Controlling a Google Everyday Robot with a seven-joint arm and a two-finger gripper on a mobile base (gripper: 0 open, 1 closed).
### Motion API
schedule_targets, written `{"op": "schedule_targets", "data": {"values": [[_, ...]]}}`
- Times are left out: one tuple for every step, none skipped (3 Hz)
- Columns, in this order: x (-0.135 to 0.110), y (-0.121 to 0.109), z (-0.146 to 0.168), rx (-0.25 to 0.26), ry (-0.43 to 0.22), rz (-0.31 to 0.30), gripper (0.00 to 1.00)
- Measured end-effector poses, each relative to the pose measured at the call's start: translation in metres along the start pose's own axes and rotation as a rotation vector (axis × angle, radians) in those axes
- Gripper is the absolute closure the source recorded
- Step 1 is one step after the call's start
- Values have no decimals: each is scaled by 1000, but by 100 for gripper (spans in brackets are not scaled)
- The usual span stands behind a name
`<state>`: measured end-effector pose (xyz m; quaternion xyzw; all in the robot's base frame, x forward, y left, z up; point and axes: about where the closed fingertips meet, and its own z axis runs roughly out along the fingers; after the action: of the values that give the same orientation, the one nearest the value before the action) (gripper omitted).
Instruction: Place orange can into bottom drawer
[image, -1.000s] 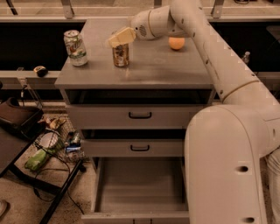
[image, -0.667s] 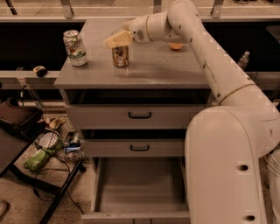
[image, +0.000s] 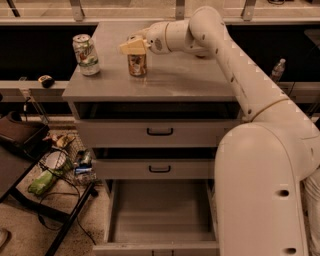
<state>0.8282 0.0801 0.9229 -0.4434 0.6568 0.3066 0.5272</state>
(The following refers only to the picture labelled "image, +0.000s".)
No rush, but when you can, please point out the orange soda can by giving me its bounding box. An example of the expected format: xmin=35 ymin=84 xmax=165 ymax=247
xmin=128 ymin=54 xmax=147 ymax=77

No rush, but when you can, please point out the top grey drawer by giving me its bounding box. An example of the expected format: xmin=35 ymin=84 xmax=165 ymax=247
xmin=75 ymin=102 xmax=240 ymax=148

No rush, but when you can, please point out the wire basket of items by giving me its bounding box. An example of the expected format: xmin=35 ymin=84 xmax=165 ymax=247
xmin=41 ymin=132 xmax=97 ymax=186

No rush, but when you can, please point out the grey drawer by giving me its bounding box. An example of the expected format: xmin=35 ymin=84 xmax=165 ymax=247
xmin=93 ymin=180 xmax=220 ymax=256
xmin=93 ymin=147 xmax=217 ymax=179
xmin=75 ymin=102 xmax=240 ymax=148

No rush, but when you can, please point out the middle grey drawer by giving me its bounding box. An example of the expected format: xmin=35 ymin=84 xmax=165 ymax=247
xmin=93 ymin=147 xmax=217 ymax=179

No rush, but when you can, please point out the dark brown bag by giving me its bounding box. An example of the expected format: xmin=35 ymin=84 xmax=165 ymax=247
xmin=0 ymin=111 xmax=49 ymax=160

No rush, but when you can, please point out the clear plastic water bottle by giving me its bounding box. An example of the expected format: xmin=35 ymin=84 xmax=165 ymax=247
xmin=270 ymin=58 xmax=286 ymax=83

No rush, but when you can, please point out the black side table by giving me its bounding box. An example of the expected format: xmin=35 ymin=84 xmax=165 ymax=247
xmin=0 ymin=139 xmax=99 ymax=256

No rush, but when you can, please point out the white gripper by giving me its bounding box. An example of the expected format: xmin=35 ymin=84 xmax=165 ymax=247
xmin=119 ymin=22 xmax=170 ymax=55

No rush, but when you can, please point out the bottom grey drawer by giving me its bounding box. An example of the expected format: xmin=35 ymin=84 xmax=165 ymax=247
xmin=93 ymin=180 xmax=220 ymax=256

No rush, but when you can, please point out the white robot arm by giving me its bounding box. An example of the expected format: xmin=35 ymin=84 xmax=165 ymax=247
xmin=120 ymin=6 xmax=320 ymax=256

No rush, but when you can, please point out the green snack bag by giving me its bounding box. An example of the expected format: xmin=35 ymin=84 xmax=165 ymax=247
xmin=28 ymin=170 xmax=56 ymax=196

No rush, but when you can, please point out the green white soda can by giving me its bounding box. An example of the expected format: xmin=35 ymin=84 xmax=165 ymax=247
xmin=72 ymin=34 xmax=100 ymax=76

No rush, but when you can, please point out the small black round device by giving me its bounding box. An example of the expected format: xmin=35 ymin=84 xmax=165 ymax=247
xmin=38 ymin=75 xmax=55 ymax=89

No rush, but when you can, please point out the grey three-drawer cabinet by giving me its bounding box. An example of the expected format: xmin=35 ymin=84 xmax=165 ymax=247
xmin=62 ymin=19 xmax=242 ymax=256

